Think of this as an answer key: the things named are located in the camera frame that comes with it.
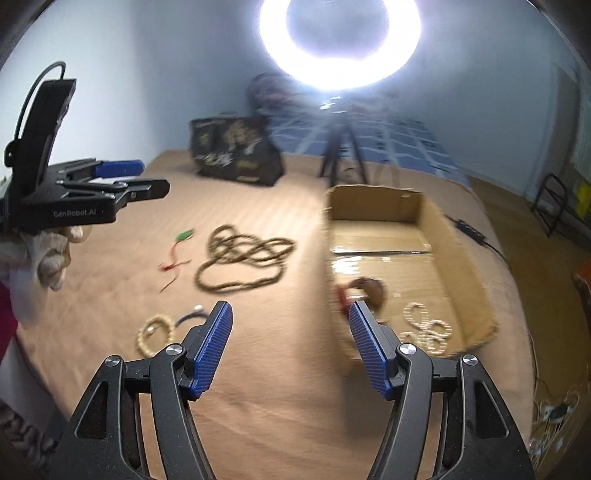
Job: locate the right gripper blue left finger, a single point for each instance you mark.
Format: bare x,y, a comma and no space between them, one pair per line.
206,346

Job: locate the black clothes rack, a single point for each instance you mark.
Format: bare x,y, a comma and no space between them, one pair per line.
553,205

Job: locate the left hand in white glove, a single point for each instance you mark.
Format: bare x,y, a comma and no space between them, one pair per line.
33,265

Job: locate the blue checkered bed sheet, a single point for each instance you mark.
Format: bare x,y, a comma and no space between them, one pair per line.
392,141

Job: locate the shallow cardboard box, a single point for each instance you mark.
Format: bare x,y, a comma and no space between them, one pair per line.
435,296

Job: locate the rolled floral quilt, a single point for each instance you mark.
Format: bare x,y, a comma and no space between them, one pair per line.
273,93

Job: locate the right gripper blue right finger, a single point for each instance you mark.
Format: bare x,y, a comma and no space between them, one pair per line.
378,348

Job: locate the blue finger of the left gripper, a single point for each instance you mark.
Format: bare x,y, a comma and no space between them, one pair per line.
119,169

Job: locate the yellow box on rack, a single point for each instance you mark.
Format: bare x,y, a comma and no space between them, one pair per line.
582,200

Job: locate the white ring light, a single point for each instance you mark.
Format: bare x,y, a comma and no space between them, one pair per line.
336,46

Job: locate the black printed gift bag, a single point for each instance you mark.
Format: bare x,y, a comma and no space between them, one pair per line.
236,149

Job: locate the red strap wristwatch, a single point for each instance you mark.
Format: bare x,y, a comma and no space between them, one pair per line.
370,290

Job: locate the black tripod stand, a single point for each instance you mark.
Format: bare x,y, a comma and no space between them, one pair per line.
341,139

